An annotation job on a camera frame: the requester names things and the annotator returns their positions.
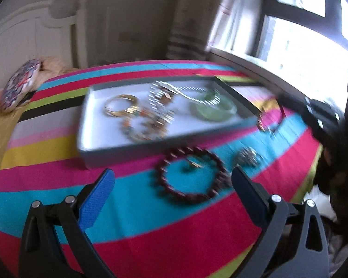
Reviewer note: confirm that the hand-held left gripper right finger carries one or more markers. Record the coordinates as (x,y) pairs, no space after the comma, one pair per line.
(248,198)

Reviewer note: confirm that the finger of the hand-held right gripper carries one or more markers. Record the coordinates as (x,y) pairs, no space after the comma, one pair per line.
(310,108)

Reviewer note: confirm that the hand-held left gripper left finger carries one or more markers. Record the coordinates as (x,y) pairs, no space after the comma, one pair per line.
(95,199)

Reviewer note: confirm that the silver brooch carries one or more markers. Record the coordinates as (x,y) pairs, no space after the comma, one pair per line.
(248,156)

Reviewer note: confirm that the grey jewelry box tray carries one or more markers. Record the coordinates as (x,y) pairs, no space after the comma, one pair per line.
(104,133)

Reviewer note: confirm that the green jade bangle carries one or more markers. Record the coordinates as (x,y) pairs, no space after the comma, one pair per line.
(218,116)

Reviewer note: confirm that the gold bangle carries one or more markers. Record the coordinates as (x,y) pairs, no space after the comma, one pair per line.
(132,110)

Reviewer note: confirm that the colourful striped cloth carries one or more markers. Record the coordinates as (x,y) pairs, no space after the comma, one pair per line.
(150,226)

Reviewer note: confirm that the dark framed window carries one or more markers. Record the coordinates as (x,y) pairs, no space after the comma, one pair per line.
(301,34)

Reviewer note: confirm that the white window sill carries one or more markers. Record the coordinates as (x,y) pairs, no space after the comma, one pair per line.
(249,63)

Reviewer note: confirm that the round patterned cushion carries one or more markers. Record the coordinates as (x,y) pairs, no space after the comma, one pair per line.
(20,87)

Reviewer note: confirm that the beige pillow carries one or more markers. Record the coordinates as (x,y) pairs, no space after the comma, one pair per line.
(58,65)

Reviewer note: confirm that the printed beige curtain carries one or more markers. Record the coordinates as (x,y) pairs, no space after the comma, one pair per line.
(197,17)

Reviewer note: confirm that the white bed headboard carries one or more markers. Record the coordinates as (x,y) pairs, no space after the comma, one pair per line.
(32,34)

